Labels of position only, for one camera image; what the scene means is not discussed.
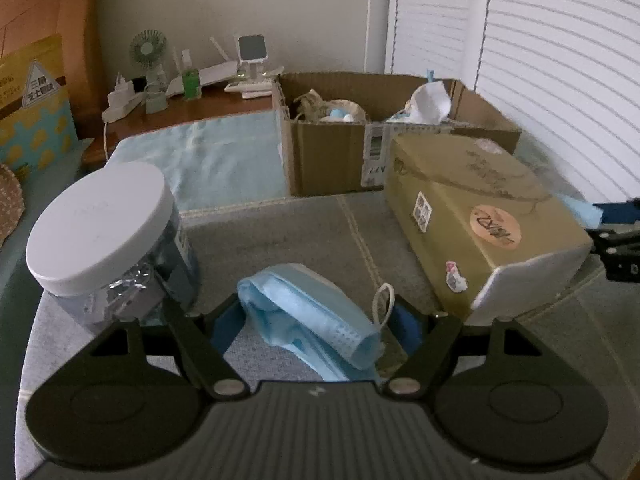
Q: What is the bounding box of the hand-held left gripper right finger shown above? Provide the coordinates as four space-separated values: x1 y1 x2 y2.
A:
384 305 546 397

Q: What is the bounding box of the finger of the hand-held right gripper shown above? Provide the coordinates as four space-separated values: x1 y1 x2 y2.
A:
585 227 640 283
594 200 640 226

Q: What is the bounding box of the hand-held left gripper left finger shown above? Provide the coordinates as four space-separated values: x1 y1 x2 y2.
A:
91 294 251 401

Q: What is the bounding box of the blue face mask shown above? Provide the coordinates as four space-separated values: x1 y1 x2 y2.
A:
236 262 398 383

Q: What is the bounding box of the cardboard box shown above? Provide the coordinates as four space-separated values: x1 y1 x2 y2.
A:
274 72 522 198

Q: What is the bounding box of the white face mask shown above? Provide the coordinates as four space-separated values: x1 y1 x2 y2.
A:
400 82 453 123

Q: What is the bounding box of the grey quilted blanket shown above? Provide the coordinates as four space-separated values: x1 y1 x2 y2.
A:
15 190 640 411

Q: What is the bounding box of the closed tan box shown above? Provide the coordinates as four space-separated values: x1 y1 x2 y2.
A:
382 132 596 326

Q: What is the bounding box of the clear jar with white lid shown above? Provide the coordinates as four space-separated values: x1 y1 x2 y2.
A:
25 161 200 333

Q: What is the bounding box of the light blue towel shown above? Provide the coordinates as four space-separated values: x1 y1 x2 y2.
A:
107 110 291 213

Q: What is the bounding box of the teal bed sheet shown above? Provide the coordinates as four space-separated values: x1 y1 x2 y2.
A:
0 240 46 411

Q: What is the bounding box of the wooden nightstand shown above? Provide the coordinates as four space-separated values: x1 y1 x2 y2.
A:
82 80 276 168

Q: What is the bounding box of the green spray bottle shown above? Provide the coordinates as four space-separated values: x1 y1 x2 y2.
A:
181 50 201 100

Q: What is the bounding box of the brown polka dot cushion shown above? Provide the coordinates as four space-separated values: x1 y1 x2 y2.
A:
0 162 26 248

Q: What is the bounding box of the white power strip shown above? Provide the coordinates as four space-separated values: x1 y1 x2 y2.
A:
101 74 146 123

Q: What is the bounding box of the white router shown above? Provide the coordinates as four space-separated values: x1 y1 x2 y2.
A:
165 37 240 97

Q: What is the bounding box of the narrow white louvered door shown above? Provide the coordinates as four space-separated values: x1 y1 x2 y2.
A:
385 0 493 93

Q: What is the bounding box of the yellow and blue carton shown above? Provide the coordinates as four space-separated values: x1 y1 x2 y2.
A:
0 34 78 181

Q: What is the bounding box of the white stand with screen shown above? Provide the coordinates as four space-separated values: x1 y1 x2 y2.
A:
225 35 281 98

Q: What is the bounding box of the small green desk fan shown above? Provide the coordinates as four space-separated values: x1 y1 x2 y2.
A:
129 30 168 113

